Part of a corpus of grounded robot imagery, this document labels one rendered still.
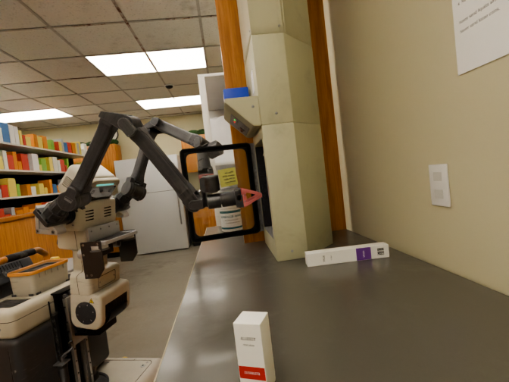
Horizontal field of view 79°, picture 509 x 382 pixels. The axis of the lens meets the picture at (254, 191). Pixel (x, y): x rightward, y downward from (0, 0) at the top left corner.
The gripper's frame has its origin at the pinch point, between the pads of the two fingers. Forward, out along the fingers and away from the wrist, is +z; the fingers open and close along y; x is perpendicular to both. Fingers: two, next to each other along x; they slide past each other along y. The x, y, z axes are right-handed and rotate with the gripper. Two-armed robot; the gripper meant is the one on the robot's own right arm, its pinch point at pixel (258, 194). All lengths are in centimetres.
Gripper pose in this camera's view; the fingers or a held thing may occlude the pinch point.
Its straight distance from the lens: 120.9
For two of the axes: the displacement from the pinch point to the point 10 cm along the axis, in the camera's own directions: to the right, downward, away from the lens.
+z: 9.9, -1.4, 0.9
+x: 1.4, 9.9, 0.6
